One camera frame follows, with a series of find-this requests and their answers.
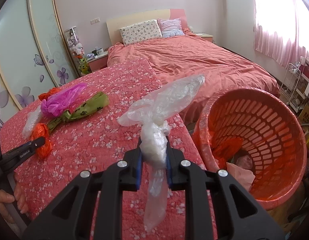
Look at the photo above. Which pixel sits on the white knotted plastic bag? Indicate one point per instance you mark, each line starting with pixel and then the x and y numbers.
pixel 244 161

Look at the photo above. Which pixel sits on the red floral quilt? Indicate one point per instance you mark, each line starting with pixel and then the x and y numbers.
pixel 94 135

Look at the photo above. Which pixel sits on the magenta plastic bag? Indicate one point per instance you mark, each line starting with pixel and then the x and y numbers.
pixel 59 102

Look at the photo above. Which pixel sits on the clear white plastic bag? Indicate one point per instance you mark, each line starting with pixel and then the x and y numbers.
pixel 154 150

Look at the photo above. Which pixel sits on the small orange plastic bag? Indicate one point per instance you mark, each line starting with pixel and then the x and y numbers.
pixel 47 94

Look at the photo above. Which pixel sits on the clear plush toy tube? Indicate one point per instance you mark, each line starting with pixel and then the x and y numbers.
pixel 74 45

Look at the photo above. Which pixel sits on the orange plastic basket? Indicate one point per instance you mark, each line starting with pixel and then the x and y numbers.
pixel 269 130

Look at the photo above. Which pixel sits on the person's left hand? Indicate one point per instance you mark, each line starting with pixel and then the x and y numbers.
pixel 20 195

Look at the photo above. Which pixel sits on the large orange plastic bag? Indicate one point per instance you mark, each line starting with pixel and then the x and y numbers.
pixel 227 148

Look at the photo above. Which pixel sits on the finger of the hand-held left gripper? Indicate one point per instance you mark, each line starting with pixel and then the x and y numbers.
pixel 22 152

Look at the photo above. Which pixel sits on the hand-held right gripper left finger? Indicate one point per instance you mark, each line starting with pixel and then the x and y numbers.
pixel 139 170

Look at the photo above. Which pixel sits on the cream plastic bag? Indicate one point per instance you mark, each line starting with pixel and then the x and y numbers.
pixel 238 177

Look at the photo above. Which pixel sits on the brown cardboard box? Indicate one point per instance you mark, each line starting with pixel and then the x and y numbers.
pixel 307 117

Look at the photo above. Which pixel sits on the cream and pink headboard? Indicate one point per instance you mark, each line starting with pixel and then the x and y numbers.
pixel 134 17

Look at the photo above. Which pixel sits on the green plush toy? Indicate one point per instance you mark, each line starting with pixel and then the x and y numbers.
pixel 84 66

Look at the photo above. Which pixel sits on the pink nightstand with mugs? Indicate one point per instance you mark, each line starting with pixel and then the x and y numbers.
pixel 98 62

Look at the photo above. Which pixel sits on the pink curtain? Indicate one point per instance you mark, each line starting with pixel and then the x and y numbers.
pixel 282 30

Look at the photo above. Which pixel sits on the floral print pillow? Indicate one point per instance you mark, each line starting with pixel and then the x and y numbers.
pixel 140 32

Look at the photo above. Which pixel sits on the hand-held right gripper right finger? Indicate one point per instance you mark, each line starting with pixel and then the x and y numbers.
pixel 170 170

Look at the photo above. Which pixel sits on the bed with pink cover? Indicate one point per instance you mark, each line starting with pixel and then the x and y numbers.
pixel 194 60

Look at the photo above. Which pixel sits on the clear bubble plastic bag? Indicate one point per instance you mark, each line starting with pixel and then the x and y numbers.
pixel 32 122

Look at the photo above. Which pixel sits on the white mug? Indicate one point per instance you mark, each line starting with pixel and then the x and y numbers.
pixel 100 51

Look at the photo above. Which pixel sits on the olive paw print bag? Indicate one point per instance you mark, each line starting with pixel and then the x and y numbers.
pixel 92 103

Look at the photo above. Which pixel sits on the pink striped pillow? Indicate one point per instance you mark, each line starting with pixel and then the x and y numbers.
pixel 170 27

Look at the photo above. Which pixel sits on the white wall socket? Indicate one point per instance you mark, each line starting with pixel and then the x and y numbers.
pixel 95 20

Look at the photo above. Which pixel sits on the flower print sliding wardrobe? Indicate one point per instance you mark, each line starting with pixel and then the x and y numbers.
pixel 19 30

